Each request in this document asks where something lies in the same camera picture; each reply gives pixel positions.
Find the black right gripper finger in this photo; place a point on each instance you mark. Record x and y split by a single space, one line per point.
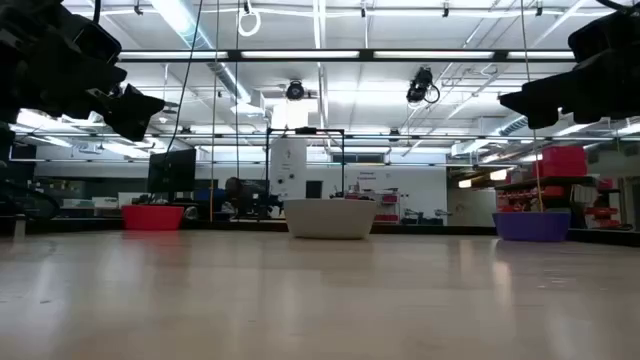
537 102
590 90

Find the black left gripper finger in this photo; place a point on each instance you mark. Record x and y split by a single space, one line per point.
135 110
70 85

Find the red plastic bowl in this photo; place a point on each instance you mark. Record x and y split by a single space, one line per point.
152 217

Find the purple plastic bowl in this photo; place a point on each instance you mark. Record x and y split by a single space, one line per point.
531 226

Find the dark storage shelf rack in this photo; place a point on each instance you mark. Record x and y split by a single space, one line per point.
550 182

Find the red storage bins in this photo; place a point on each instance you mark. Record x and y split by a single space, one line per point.
565 161

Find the black computer monitor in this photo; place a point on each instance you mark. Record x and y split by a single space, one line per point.
171 171

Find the dark office chair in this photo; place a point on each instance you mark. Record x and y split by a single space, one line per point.
239 195

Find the white column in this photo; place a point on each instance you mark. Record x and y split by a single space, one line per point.
288 167

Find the black overhead light bar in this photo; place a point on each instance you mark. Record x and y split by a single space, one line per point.
367 55

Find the large grey bowl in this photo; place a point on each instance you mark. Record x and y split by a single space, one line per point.
330 218

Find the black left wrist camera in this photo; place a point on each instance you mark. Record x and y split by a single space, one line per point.
97 42

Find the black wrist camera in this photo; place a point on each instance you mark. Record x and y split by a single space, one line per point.
97 42
607 37

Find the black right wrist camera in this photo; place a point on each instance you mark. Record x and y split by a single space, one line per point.
607 37

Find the silver ventilation duct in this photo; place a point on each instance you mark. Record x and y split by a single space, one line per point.
220 72

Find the black overhead camera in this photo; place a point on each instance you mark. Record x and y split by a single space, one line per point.
295 91

